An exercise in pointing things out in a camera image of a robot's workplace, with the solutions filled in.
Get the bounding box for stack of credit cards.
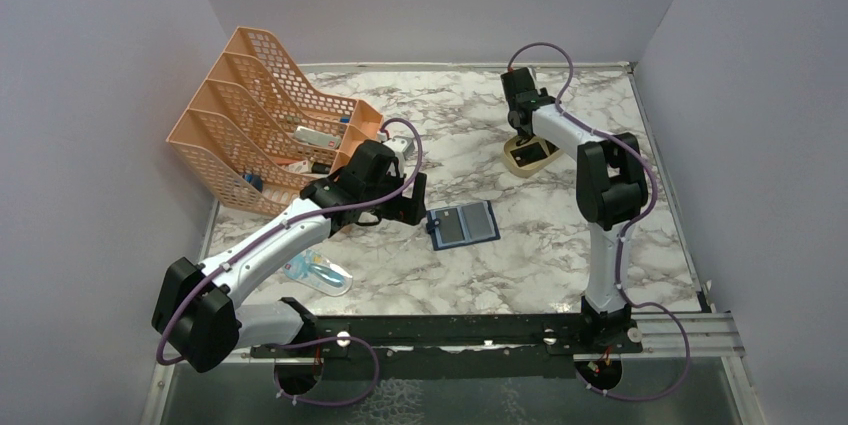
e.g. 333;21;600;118
510;142;549;168

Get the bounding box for small black item in organizer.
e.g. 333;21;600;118
310;162;331;175

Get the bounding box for clear blister pack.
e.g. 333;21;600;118
282;249;354;297

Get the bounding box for white grey eraser box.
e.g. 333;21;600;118
293;126;341;149

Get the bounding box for orange plastic file organizer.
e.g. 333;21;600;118
166;26;384;216

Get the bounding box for blue item in organizer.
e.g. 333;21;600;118
242;173;264;192

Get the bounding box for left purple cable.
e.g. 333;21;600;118
156;118;424;408

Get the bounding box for black credit card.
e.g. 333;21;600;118
436;208;466;247
462;202;494;241

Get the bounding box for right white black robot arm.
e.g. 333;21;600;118
501;68;649;352

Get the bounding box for black mounting rail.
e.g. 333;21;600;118
250;313;642;380

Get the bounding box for beige oval tray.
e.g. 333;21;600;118
502;136;562;178

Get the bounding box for dark blue card holder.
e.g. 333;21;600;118
425;200;501;251

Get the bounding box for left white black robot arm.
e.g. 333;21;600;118
151;140;427;373

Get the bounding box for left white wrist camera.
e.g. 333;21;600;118
384;137;416;160

